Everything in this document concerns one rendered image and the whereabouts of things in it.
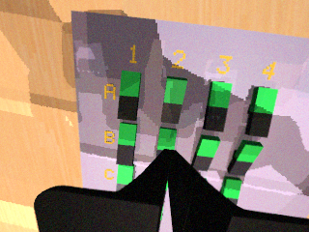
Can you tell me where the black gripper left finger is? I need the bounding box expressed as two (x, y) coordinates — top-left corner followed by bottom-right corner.
(34, 149), (171, 232)

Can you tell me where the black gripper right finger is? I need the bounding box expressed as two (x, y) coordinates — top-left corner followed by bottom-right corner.
(168, 150), (309, 232)

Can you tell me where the pale lavender switch panel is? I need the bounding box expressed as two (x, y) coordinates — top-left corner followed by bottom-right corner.
(70, 10), (309, 218)

